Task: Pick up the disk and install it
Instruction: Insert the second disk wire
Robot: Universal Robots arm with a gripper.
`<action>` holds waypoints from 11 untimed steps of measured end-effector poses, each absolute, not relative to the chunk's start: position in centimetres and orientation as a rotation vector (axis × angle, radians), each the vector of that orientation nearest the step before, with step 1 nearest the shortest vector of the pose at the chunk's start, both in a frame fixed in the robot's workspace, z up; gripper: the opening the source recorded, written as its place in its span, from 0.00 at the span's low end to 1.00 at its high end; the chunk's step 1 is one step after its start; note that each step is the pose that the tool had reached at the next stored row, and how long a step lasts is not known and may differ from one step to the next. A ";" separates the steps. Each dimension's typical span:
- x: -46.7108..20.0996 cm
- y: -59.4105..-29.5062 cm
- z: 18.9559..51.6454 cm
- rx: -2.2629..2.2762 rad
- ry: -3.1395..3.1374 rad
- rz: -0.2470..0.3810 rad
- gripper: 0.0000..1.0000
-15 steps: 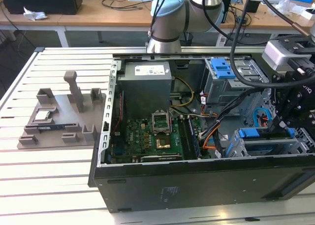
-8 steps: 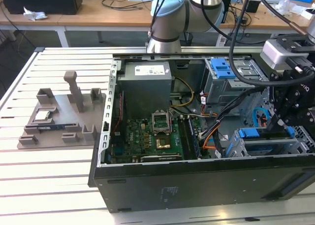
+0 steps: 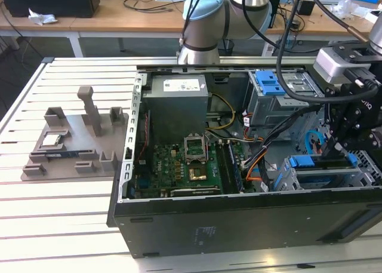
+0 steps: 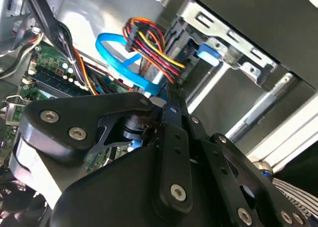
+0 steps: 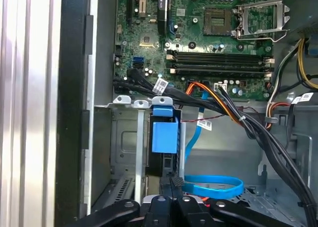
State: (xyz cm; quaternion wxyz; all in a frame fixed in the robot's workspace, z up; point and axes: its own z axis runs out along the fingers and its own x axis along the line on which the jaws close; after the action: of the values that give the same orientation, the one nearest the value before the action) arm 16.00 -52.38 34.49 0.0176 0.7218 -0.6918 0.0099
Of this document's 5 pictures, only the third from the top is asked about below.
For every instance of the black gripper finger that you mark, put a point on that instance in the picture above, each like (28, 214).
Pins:
(367, 141)
(331, 147)

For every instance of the hard disk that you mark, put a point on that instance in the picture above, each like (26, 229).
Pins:
(301, 161)

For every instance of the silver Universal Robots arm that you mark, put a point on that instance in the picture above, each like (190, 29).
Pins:
(206, 28)

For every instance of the metal disk bay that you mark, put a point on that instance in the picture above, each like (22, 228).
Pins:
(370, 174)

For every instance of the metal drive cage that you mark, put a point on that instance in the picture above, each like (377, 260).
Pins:
(268, 111)

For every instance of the blue plastic drive latch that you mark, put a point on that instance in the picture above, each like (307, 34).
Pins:
(268, 85)

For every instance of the installed RAM stick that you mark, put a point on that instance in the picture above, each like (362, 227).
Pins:
(235, 168)

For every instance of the white open box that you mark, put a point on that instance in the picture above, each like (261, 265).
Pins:
(376, 17)

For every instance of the black RAM slot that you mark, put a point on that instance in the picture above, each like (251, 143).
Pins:
(222, 165)

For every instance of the clear plastic bags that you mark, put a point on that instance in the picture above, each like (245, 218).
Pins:
(346, 8)

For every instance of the white power strip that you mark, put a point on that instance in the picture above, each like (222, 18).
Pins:
(269, 49)

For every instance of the black PC case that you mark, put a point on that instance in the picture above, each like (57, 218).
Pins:
(238, 225)

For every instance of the metal locking lever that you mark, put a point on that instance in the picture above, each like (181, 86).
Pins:
(206, 147)

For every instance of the small black box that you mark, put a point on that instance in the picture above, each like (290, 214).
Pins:
(306, 8)

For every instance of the CPU socket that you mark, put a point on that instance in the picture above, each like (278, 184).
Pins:
(197, 173)

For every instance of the black waste bin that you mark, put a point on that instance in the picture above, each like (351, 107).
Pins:
(226, 47)

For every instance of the grey power supply unit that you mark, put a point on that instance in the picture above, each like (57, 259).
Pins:
(176, 111)

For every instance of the green motherboard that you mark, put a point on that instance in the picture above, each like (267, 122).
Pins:
(167, 168)

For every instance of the grey parts rack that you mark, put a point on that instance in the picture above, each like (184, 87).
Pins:
(77, 143)

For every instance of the wooden desk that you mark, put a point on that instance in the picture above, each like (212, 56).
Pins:
(98, 22)

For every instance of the dark blue RAM stick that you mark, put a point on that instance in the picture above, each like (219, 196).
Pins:
(64, 155)

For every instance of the silver CPU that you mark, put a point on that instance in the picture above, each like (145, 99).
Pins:
(52, 140)

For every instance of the black computer tower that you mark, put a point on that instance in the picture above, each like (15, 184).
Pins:
(50, 1)

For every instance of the crumpled white paper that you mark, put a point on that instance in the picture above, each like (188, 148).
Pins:
(41, 17)

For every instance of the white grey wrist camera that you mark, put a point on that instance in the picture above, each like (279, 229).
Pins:
(331, 67)

